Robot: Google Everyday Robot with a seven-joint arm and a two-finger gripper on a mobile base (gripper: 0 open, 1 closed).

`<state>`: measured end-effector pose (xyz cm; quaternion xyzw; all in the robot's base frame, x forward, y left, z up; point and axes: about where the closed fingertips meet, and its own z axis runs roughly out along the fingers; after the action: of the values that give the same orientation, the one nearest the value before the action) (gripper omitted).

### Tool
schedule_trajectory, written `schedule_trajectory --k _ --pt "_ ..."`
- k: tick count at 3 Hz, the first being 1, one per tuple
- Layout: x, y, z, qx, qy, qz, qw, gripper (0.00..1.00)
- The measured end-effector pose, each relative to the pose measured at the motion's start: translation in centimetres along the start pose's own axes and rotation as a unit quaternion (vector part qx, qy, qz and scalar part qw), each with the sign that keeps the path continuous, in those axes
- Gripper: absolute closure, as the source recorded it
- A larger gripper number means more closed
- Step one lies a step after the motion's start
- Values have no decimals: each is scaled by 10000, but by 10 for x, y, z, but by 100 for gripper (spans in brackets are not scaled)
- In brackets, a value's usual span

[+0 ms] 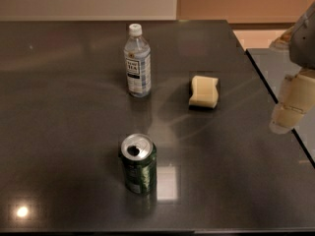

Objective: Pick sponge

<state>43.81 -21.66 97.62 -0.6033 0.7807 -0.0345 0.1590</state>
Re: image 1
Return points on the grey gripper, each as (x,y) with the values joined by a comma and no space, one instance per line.
(303,44)

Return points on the yellow sponge with black base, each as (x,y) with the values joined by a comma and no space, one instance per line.
(204,92)

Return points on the grey side table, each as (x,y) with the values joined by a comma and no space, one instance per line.
(273,67)

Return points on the clear plastic tea bottle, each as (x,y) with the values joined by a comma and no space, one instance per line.
(137,55)

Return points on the green aluminium drink can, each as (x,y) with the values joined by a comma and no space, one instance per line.
(138,155)

